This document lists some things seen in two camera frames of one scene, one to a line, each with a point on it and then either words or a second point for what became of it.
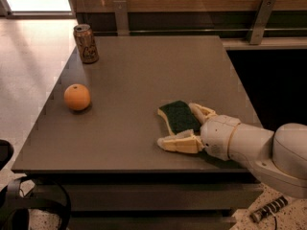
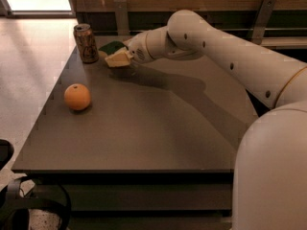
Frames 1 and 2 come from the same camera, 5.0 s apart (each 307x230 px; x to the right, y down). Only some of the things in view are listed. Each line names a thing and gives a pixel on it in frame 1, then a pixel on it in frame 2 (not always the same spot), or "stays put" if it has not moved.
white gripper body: x=217 y=134 → x=138 y=49
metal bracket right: x=266 y=9 stays put
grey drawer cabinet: x=106 y=158 stays put
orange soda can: x=85 y=42 stays put
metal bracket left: x=121 y=14 stays put
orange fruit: x=77 y=97 stays put
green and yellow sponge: x=179 y=117 → x=111 y=48
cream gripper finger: x=200 y=112 → x=129 y=41
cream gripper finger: x=183 y=142 → x=120 y=59
